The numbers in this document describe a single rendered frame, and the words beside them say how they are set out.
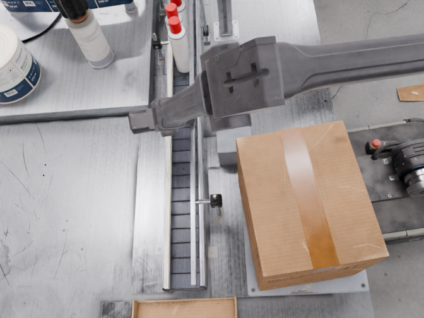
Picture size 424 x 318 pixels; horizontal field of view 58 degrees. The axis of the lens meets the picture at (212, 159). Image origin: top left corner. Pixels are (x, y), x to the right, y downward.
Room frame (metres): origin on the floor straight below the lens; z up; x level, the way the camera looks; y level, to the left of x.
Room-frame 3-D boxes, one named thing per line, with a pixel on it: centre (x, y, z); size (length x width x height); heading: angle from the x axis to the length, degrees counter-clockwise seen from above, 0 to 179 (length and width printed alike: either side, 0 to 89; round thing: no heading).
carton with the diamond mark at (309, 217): (0.23, -0.17, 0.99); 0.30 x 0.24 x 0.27; 178
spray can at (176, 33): (0.80, 0.03, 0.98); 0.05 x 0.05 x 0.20
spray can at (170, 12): (0.85, 0.03, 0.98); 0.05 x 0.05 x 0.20
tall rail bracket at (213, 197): (0.31, 0.03, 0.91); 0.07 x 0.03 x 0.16; 81
